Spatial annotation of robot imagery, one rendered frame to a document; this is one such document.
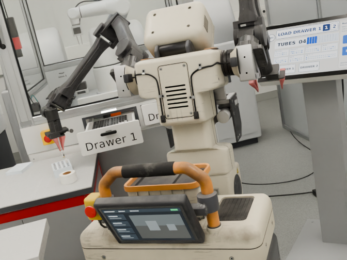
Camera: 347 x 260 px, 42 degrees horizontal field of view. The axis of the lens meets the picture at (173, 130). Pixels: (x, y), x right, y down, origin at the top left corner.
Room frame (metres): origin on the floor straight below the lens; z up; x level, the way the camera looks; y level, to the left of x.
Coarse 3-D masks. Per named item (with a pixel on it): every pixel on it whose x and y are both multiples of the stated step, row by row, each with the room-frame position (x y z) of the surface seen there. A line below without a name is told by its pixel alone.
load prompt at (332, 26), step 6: (318, 24) 2.14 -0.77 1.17; (324, 24) 2.12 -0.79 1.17; (330, 24) 2.10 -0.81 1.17; (336, 24) 2.09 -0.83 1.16; (276, 30) 2.25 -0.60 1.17; (282, 30) 2.23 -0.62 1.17; (288, 30) 2.22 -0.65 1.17; (294, 30) 2.20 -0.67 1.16; (300, 30) 2.18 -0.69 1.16; (306, 30) 2.16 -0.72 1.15; (312, 30) 2.14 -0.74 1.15; (318, 30) 2.12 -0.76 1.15; (324, 30) 2.10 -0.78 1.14; (330, 30) 2.09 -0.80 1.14; (336, 30) 2.07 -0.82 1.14; (276, 36) 2.23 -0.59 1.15; (282, 36) 2.21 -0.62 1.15; (288, 36) 2.20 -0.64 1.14; (294, 36) 2.18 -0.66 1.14
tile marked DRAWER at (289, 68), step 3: (279, 66) 2.13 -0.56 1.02; (282, 66) 2.12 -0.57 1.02; (285, 66) 2.11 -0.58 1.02; (288, 66) 2.10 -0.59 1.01; (291, 66) 2.09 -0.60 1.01; (294, 66) 2.08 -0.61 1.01; (279, 69) 2.12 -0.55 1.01; (288, 69) 2.09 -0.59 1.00; (291, 69) 2.08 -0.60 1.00; (294, 69) 2.07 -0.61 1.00; (285, 72) 2.09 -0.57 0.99; (288, 72) 2.08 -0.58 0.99; (291, 72) 2.07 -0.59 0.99; (294, 72) 2.06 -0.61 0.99
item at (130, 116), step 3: (126, 114) 2.37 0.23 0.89; (129, 114) 2.36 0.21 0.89; (132, 114) 2.33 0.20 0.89; (129, 117) 2.36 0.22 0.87; (132, 117) 2.26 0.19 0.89; (99, 120) 2.35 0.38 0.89; (129, 120) 2.36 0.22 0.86; (132, 120) 2.37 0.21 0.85; (87, 123) 2.34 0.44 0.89; (90, 123) 2.35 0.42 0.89; (87, 126) 2.26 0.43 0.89; (90, 126) 2.35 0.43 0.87; (87, 129) 2.19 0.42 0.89; (90, 129) 2.32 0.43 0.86
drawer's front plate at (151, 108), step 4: (148, 104) 2.34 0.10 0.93; (152, 104) 2.34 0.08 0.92; (156, 104) 2.34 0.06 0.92; (144, 108) 2.34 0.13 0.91; (148, 108) 2.34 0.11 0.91; (152, 108) 2.34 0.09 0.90; (156, 108) 2.34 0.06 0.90; (144, 112) 2.34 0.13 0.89; (148, 112) 2.34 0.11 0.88; (152, 112) 2.34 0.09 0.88; (156, 112) 2.34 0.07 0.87; (144, 116) 2.34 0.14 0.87; (148, 116) 2.34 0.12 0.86; (152, 116) 2.34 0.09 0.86; (144, 120) 2.34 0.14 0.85; (148, 120) 2.34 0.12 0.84; (152, 120) 2.34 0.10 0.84; (156, 120) 2.34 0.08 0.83; (148, 124) 2.34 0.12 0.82
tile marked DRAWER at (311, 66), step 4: (300, 64) 2.07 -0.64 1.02; (304, 64) 2.06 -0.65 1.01; (308, 64) 2.05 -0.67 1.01; (312, 64) 2.03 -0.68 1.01; (316, 64) 2.02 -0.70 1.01; (300, 68) 2.06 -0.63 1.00; (304, 68) 2.05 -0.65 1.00; (308, 68) 2.03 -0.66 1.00; (312, 68) 2.02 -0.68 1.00; (316, 68) 2.01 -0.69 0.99
